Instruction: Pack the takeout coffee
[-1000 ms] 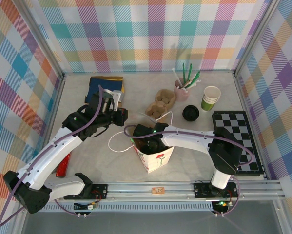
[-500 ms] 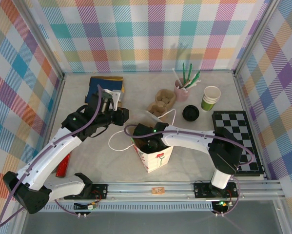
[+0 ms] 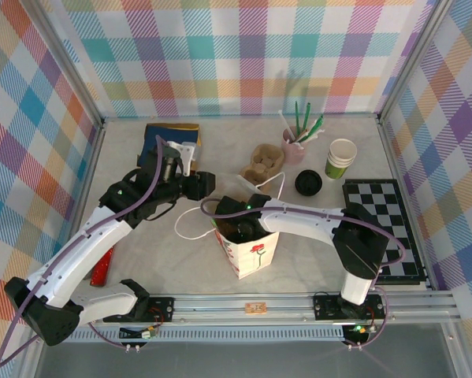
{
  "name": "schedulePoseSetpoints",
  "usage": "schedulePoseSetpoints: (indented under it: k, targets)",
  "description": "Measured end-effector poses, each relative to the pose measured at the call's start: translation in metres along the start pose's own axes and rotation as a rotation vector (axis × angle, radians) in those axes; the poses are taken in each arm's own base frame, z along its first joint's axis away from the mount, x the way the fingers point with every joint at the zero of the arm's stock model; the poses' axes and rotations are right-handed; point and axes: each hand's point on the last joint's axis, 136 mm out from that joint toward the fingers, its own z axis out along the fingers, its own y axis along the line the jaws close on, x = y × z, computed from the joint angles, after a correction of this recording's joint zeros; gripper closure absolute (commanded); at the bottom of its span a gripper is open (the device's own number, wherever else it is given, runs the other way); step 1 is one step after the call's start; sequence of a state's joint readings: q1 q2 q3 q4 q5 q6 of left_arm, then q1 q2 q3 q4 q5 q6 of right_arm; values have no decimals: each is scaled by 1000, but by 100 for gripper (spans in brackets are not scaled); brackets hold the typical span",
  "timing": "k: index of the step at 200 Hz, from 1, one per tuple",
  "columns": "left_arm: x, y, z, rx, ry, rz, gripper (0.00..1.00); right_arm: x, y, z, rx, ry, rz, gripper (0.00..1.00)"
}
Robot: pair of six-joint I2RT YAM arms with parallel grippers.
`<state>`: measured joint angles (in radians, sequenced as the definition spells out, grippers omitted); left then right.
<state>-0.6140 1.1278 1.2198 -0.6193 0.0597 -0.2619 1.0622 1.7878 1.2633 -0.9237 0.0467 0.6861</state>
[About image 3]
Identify stack of pulp cup carriers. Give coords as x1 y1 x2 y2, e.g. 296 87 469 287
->
239 143 286 194

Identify white flower paper bag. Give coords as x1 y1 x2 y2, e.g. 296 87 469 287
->
174 172 286 280

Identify blue paper napkin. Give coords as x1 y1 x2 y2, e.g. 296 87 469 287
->
139 124 199 166

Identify cardboard napkin box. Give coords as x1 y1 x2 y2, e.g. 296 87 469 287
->
136 122 202 169

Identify stack of black cup lids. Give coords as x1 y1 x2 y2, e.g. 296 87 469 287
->
294 169 323 197

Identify pink straw holder cup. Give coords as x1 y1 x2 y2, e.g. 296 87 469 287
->
281 128 308 165

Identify red glitter toy microphone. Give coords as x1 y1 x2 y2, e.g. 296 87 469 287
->
90 246 117 287

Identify white stirrer stick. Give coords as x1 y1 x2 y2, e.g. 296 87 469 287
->
278 110 296 139

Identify stack of green paper cups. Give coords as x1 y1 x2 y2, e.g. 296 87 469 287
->
324 138 358 181

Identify green-tipped wrapped straw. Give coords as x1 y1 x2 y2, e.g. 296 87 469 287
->
304 115 325 141

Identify small connector board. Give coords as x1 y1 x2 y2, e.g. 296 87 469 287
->
344 323 378 336
119 325 160 340

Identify black white chessboard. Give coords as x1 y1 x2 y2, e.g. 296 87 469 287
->
341 179 426 285

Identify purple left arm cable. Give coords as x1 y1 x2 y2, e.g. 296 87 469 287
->
0 135 173 368

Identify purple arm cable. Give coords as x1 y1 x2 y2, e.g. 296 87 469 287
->
199 198 408 350
0 135 173 368

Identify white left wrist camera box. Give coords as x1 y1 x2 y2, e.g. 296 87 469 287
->
166 140 197 176

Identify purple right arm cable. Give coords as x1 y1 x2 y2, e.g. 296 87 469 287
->
199 198 408 350

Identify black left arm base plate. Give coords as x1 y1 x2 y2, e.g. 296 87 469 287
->
140 295 176 324

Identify slotted grey cable duct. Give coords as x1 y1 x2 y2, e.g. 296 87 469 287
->
69 328 346 343

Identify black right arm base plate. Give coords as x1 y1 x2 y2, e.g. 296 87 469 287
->
312 293 386 321

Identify aluminium frame post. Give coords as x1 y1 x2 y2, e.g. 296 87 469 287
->
376 0 455 125
32 0 106 129

